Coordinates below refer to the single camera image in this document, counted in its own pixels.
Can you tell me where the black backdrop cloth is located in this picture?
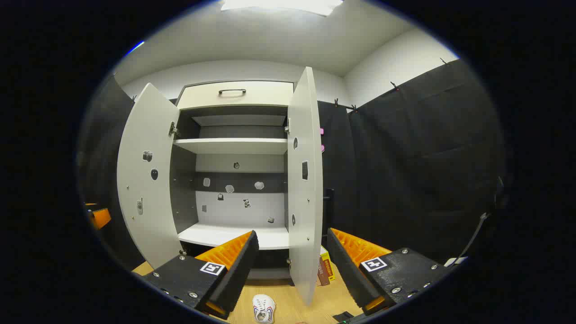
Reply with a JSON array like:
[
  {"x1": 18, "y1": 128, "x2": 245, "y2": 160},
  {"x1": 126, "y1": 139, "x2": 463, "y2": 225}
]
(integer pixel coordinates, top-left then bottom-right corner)
[
  {"x1": 77, "y1": 74, "x2": 144, "y2": 270},
  {"x1": 317, "y1": 58, "x2": 507, "y2": 270}
]

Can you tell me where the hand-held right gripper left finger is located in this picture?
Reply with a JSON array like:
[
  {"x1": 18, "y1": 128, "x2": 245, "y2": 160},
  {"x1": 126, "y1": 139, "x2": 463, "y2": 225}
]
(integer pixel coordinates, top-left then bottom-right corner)
[{"x1": 142, "y1": 230, "x2": 260, "y2": 320}]

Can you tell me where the cream cabinet drawer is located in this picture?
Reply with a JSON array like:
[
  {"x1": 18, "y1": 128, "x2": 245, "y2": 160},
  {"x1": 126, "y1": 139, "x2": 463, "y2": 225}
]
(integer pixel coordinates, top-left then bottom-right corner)
[{"x1": 177, "y1": 81, "x2": 294, "y2": 110}]

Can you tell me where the ceiling light panel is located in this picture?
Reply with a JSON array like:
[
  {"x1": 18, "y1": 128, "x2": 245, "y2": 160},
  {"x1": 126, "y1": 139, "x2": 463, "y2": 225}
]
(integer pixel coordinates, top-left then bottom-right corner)
[{"x1": 220, "y1": 0, "x2": 343, "y2": 17}]

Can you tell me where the white grey shoe cabinet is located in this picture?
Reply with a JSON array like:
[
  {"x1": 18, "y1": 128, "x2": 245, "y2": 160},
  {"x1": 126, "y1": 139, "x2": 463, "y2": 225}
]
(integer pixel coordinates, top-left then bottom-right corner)
[{"x1": 171, "y1": 81, "x2": 295, "y2": 280}]

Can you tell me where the white striped shoe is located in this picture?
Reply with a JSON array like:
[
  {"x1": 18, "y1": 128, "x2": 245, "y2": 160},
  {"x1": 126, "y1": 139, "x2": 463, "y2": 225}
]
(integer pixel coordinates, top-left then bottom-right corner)
[{"x1": 252, "y1": 294, "x2": 276, "y2": 324}]

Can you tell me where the yellow cardboard box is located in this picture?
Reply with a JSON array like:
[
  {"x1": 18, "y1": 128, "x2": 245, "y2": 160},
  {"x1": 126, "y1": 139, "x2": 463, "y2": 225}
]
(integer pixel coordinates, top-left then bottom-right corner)
[{"x1": 320, "y1": 246, "x2": 336, "y2": 282}]

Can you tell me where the red cardboard box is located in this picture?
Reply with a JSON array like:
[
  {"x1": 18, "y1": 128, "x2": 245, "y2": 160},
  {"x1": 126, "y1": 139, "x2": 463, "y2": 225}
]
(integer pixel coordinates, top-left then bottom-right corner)
[{"x1": 316, "y1": 256, "x2": 333, "y2": 287}]

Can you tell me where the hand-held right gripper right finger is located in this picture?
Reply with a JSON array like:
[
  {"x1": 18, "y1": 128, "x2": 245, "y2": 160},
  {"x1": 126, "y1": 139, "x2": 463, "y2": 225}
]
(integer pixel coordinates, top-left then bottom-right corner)
[{"x1": 327, "y1": 227, "x2": 451, "y2": 316}]

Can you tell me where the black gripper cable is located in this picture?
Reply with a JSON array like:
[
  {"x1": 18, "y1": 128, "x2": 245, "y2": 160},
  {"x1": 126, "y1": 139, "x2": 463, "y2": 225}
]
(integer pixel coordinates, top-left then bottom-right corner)
[{"x1": 459, "y1": 211, "x2": 491, "y2": 264}]

